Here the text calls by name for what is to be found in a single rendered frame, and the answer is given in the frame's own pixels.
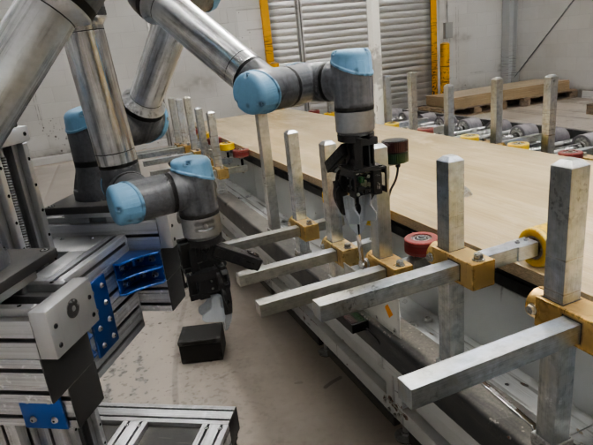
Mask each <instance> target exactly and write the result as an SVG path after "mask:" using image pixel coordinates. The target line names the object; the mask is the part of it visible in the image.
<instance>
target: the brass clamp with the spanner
mask: <svg viewBox="0 0 593 445"><path fill-rule="evenodd" d="M365 258H367V259H368V260H369V262H370V268H371V267H374V266H378V265H380V266H381V267H383V268H385V269H386V272H387V277H390V276H393V275H399V274H401V273H405V272H408V271H411V270H413V265H412V264H410V263H409V262H407V261H405V260H404V264H405V266H404V267H396V266H395V264H396V261H397V260H399V259H402V258H400V257H398V256H396V255H394V254H393V255H391V256H388V257H385V258H382V259H379V258H378V257H376V256H374V255H373V254H372V250H370V251H369V252H368V253H367V254H366V255H365Z"/></svg>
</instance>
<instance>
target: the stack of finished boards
mask: <svg viewBox="0 0 593 445"><path fill-rule="evenodd" d="M569 83H570V81H569V79H559V81H558V92H560V91H566V90H570V88H569ZM540 94H544V79H530V80H524V81H518V82H513V83H506V84H503V101H507V100H513V99H518V98H523V97H529V96H534V95H540ZM425 98H426V104H427V106H431V107H439V108H444V94H433V95H426V96H425ZM487 103H491V86H489V87H479V88H472V89H467V90H461V91H455V92H454V109H460V108H466V107H471V106H477V105H482V104H487Z"/></svg>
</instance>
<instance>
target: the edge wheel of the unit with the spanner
mask: <svg viewBox="0 0 593 445"><path fill-rule="evenodd" d="M437 240H438V236H437V235H436V234H434V233H430V232H423V231H421V232H413V233H410V234H408V235H407V236H405V238H404V251H405V253H406V254H408V255H410V256H414V257H418V258H425V257H426V251H427V249H428V247H429V245H430V244H431V243H432V242H434V241H437Z"/></svg>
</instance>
